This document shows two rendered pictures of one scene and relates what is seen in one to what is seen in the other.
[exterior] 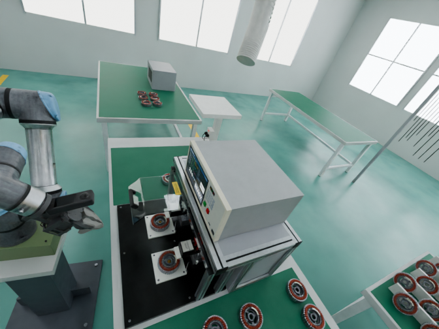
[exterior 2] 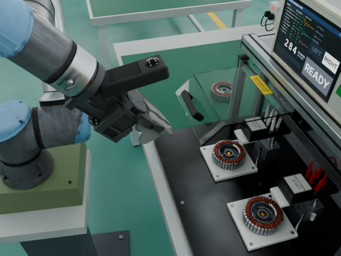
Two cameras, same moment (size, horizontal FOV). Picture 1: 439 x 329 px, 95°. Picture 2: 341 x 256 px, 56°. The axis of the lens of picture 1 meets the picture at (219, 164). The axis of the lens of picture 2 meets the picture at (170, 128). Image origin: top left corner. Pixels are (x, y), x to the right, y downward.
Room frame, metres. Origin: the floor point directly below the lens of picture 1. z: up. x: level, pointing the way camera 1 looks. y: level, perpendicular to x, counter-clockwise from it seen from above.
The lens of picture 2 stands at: (-0.07, 0.18, 1.60)
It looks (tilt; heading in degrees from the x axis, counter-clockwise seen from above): 43 degrees down; 19
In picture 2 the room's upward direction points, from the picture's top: straight up
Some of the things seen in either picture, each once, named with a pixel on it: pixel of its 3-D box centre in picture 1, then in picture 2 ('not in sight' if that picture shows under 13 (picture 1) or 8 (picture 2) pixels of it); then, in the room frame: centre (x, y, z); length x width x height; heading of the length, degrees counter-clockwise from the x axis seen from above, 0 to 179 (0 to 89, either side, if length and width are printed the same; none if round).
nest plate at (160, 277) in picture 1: (168, 264); (261, 219); (0.49, 0.09, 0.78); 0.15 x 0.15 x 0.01; 34
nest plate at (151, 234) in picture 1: (159, 224); (227, 159); (0.69, 0.23, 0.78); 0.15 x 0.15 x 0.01; 34
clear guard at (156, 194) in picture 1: (164, 195); (241, 99); (0.69, 0.22, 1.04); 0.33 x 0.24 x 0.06; 124
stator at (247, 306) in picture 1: (250, 316); not in sight; (0.38, -0.36, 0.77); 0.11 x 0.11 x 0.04
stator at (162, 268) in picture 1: (168, 262); (262, 215); (0.49, 0.09, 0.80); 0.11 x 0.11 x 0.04
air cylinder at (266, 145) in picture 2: (183, 217); (267, 146); (0.77, 0.11, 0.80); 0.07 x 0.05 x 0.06; 34
